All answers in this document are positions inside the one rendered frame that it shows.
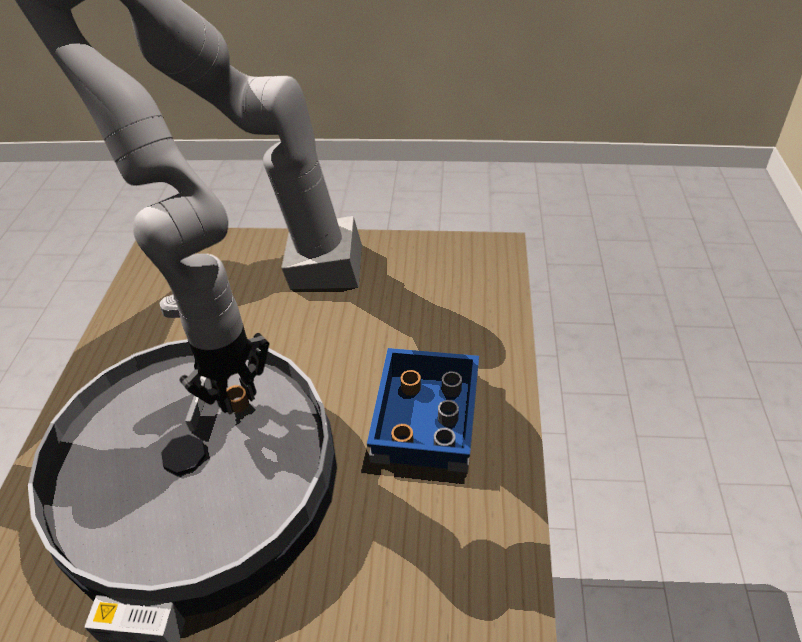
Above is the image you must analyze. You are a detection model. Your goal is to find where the grey metal bushing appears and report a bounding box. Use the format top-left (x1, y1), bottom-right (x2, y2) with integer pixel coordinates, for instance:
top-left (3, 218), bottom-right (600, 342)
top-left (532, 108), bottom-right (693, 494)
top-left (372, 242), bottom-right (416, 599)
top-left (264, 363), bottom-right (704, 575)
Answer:
top-left (434, 428), bottom-right (455, 447)
top-left (438, 400), bottom-right (459, 427)
top-left (442, 371), bottom-right (462, 397)

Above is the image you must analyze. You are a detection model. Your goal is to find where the blue crate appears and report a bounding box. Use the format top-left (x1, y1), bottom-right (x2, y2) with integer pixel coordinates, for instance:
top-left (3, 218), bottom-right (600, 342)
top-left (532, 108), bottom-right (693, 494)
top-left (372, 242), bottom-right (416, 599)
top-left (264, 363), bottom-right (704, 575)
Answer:
top-left (367, 348), bottom-right (479, 473)

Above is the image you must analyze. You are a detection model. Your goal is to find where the bronze bushing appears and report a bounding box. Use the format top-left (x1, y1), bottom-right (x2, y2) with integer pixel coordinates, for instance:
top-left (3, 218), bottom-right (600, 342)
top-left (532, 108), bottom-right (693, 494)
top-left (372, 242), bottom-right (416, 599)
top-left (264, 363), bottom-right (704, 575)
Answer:
top-left (227, 385), bottom-right (249, 413)
top-left (400, 370), bottom-right (421, 396)
top-left (391, 424), bottom-right (413, 443)

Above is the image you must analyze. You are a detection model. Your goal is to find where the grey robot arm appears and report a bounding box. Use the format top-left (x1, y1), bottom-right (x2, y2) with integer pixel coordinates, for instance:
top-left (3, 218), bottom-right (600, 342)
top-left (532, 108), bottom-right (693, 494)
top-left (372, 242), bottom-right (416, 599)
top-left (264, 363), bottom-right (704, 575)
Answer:
top-left (15, 0), bottom-right (342, 350)

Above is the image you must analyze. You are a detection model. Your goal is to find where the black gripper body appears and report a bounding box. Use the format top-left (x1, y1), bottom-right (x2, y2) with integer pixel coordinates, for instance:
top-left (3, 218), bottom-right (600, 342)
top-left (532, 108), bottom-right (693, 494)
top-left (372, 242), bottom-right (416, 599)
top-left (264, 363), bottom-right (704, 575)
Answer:
top-left (189, 326), bottom-right (252, 381)

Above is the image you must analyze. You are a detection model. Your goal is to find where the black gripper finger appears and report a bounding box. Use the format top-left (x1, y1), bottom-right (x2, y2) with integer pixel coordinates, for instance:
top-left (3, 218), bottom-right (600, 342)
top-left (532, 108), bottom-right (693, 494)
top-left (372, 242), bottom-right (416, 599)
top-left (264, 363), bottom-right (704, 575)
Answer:
top-left (179, 365), bottom-right (234, 415)
top-left (233, 333), bottom-right (269, 401)

